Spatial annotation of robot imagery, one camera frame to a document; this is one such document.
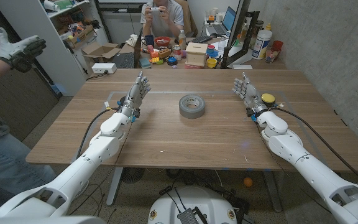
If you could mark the white power strip box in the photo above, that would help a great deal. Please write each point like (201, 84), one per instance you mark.
(103, 68)

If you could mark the white paper sheet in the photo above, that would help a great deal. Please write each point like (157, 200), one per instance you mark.
(242, 67)

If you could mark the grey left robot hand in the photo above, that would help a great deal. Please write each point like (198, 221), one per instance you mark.
(134, 98)

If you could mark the food can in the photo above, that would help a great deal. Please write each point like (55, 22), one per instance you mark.
(177, 52)

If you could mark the yellow button with black base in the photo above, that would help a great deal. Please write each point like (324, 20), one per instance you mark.
(268, 98)

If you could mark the grey duct tape roll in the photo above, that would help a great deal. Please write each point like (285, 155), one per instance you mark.
(185, 112)

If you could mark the silver laptop with blue screen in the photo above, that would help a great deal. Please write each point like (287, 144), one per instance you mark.
(225, 23)

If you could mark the yellow cup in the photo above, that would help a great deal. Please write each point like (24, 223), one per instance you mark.
(211, 63)

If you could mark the wooden box with slot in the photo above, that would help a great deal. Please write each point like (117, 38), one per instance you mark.
(196, 54)

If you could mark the grey table leg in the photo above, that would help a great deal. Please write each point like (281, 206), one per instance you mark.
(114, 186)
(273, 193)

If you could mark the black monitor on stand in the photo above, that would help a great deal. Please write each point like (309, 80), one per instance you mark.
(238, 31)

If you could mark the red bowl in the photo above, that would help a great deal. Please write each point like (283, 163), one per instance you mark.
(162, 41)

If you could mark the open cardboard box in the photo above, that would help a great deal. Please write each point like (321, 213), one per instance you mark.
(99, 51)

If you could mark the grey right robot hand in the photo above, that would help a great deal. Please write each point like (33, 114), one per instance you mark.
(250, 95)

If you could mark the white shelf unit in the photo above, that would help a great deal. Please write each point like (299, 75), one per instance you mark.
(48, 56)

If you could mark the brown toy brick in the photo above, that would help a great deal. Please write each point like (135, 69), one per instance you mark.
(164, 53)

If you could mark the white phone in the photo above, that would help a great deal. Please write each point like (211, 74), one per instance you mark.
(155, 9)

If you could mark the red cup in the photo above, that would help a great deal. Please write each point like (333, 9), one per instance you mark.
(278, 45)

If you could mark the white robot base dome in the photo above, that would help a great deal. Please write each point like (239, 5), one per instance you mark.
(194, 199)

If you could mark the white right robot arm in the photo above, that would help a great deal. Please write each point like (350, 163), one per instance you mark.
(291, 146)

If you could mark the orange ball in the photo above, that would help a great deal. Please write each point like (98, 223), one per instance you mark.
(248, 182)

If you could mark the seated person in grey shirt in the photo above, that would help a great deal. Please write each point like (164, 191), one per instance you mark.
(166, 21)

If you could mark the clear glass with items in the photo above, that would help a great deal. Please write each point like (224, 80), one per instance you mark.
(271, 56)

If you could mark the person's right gloved hand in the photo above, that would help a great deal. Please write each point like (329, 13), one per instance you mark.
(17, 53)

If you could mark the cardboard box with toys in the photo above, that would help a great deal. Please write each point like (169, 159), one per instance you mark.
(82, 36)

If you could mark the clear plastic bottle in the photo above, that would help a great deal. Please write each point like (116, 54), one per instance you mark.
(182, 40)

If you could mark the black laptop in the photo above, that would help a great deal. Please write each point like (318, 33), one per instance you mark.
(124, 60)

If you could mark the white canister with label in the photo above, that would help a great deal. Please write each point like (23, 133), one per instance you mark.
(261, 45)

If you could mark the dark blue mug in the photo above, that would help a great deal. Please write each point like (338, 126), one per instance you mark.
(149, 40)

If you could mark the brown chair back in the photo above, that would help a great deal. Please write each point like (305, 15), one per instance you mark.
(189, 18)

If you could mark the white cloth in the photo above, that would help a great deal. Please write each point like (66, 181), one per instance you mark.
(132, 40)

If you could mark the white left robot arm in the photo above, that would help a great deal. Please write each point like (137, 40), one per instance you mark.
(101, 149)

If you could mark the black floor fan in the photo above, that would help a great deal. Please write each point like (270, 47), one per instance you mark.
(132, 175)

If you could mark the standing person in jeans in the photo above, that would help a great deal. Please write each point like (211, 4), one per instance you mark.
(2, 161)

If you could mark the black ribbed module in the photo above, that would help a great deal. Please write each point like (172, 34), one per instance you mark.
(188, 217)

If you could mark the black keyboard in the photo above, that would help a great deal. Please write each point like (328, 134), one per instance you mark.
(201, 39)

